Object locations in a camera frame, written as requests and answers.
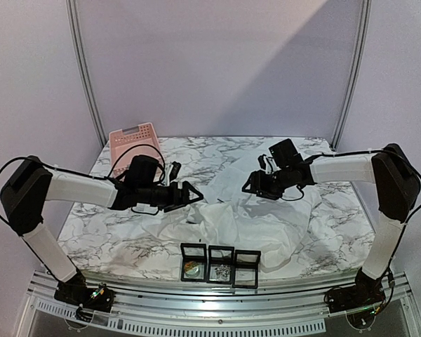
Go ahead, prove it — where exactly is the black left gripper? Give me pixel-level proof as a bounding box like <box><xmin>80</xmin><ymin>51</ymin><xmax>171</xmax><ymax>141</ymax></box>
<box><xmin>138</xmin><ymin>180</ymin><xmax>203</xmax><ymax>213</ymax></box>

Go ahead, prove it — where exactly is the white button shirt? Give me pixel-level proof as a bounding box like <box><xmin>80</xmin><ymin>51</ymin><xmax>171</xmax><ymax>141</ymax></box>
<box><xmin>138</xmin><ymin>137</ymin><xmax>338</xmax><ymax>279</ymax></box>

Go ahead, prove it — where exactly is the green red round brooch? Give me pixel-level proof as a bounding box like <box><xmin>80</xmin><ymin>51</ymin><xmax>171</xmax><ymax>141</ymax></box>
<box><xmin>184</xmin><ymin>261</ymin><xmax>204</xmax><ymax>279</ymax></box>

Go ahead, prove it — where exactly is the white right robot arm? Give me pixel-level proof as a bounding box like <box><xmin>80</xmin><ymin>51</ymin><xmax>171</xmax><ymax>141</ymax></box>
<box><xmin>241</xmin><ymin>139</ymin><xmax>421</xmax><ymax>316</ymax></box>

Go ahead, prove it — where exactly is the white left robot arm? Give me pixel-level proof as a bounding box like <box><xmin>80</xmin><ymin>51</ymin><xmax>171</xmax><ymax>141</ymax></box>
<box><xmin>0</xmin><ymin>155</ymin><xmax>203</xmax><ymax>312</ymax></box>

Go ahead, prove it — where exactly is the pink plastic basket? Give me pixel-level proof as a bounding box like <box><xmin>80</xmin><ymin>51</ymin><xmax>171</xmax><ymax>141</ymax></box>
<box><xmin>109</xmin><ymin>122</ymin><xmax>162</xmax><ymax>177</ymax></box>

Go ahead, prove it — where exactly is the left black display case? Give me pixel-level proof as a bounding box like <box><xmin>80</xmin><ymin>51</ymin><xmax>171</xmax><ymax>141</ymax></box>
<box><xmin>180</xmin><ymin>243</ymin><xmax>208</xmax><ymax>283</ymax></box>

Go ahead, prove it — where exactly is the black display case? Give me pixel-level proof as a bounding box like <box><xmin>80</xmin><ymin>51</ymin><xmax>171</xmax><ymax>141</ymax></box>
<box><xmin>206</xmin><ymin>245</ymin><xmax>235</xmax><ymax>285</ymax></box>
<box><xmin>232</xmin><ymin>249</ymin><xmax>261</xmax><ymax>289</ymax></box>
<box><xmin>180</xmin><ymin>243</ymin><xmax>208</xmax><ymax>283</ymax></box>

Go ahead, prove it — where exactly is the middle black display case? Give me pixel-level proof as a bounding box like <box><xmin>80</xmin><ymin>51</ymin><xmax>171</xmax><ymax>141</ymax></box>
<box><xmin>206</xmin><ymin>245</ymin><xmax>235</xmax><ymax>285</ymax></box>

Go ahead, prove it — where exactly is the right black display case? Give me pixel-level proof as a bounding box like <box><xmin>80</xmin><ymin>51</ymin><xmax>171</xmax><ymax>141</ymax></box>
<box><xmin>232</xmin><ymin>249</ymin><xmax>261</xmax><ymax>289</ymax></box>

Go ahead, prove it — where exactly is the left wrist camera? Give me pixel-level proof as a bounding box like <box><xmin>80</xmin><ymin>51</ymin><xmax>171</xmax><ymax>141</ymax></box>
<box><xmin>165</xmin><ymin>161</ymin><xmax>182</xmax><ymax>185</ymax></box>

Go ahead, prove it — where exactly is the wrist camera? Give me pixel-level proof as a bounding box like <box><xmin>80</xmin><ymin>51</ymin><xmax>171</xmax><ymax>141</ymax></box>
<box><xmin>258</xmin><ymin>154</ymin><xmax>276</xmax><ymax>174</ymax></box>
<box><xmin>165</xmin><ymin>161</ymin><xmax>182</xmax><ymax>185</ymax></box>

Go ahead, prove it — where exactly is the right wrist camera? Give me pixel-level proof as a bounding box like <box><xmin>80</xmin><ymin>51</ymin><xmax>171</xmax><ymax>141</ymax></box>
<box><xmin>258</xmin><ymin>154</ymin><xmax>276</xmax><ymax>174</ymax></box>

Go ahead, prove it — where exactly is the aluminium front rail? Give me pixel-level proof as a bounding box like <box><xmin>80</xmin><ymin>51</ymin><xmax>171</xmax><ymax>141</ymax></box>
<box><xmin>18</xmin><ymin>272</ymin><xmax>421</xmax><ymax>336</ymax></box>

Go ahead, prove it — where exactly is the left aluminium frame post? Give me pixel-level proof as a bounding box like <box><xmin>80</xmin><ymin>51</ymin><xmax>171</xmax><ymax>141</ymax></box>
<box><xmin>66</xmin><ymin>0</ymin><xmax>107</xmax><ymax>147</ymax></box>

